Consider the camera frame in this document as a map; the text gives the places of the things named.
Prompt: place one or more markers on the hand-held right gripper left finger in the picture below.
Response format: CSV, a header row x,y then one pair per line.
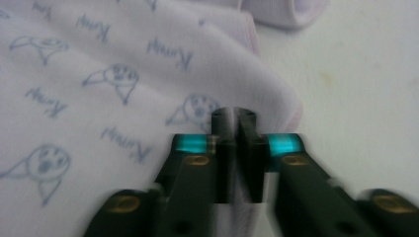
x,y
191,184

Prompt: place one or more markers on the lilac printed cloth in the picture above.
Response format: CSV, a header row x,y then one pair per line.
x,y
99,49

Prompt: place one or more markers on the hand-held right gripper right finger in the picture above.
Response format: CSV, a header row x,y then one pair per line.
x,y
296,191

